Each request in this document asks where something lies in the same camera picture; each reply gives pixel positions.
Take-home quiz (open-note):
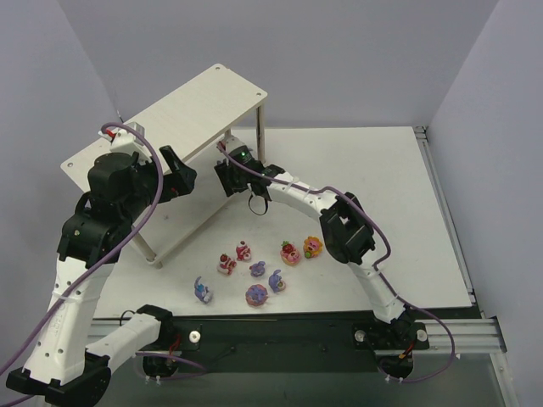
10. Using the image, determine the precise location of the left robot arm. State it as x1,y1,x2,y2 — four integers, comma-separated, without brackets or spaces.
6,146,197,406

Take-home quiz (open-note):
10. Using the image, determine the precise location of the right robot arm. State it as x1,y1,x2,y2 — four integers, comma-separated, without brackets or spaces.
215,142,406,325

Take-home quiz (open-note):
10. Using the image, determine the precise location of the white wooden two-tier shelf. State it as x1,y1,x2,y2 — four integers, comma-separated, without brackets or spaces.
60,64,271,270

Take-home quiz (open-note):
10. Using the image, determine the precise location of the pink bear with strawberry hat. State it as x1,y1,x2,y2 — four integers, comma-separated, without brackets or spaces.
236,240,252,261

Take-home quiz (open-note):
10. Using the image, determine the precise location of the pink striped bear with strawberry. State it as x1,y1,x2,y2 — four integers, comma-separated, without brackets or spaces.
216,254,237,276

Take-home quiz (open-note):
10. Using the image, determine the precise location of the pink bear on tan donut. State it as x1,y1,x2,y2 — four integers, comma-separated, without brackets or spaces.
280,241,301,266

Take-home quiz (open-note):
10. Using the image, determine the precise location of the small purple bunny figure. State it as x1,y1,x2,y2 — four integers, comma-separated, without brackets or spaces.
249,260,266,277

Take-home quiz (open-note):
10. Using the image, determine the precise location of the pink bear in yellow flower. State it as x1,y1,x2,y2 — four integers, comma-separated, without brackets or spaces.
303,236,324,259

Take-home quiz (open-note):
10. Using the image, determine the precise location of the purple bunny with blue bow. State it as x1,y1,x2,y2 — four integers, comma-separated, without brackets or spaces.
193,276,213,304

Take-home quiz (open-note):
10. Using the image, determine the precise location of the purple bunny with pink base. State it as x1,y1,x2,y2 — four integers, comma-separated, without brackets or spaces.
268,269,287,293

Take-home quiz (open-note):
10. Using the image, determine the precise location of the purple bunny on purple donut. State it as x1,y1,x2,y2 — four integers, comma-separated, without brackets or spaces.
245,284,268,307

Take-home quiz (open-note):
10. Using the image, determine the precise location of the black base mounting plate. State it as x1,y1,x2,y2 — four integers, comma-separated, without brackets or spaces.
145,311,429,373

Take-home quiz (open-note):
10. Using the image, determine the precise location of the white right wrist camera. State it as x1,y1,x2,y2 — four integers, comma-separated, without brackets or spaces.
217,135,245,155

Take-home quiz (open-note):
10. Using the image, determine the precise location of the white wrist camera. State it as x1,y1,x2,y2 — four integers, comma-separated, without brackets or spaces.
98,124,148,157
217,135,245,155

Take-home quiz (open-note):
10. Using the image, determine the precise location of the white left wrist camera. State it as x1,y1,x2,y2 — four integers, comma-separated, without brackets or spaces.
98,124,148,157

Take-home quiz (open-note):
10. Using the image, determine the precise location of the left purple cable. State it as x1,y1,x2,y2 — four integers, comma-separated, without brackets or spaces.
0,121,165,374

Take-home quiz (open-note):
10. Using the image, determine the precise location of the purple cable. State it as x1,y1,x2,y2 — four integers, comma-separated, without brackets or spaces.
218,142,462,382
0,121,165,374

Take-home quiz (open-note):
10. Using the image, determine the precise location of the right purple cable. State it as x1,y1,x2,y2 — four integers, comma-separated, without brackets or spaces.
218,142,462,382

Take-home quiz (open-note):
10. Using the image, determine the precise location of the aluminium frame rail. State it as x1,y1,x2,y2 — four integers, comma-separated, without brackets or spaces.
372,315,508,355

